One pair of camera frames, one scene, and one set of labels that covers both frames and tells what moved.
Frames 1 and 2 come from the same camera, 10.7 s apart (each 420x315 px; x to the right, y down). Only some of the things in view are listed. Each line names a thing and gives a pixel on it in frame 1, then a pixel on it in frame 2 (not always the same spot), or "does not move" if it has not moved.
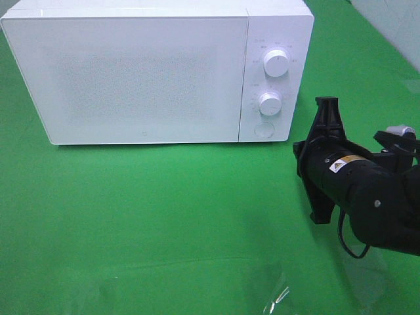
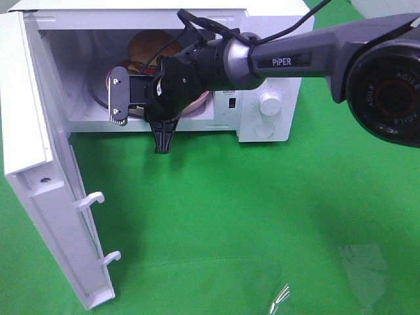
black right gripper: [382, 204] → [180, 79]
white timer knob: [270, 104] does not move
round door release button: [264, 129] does not move
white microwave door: [101, 80] → [39, 162]
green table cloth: [203, 228] does not move
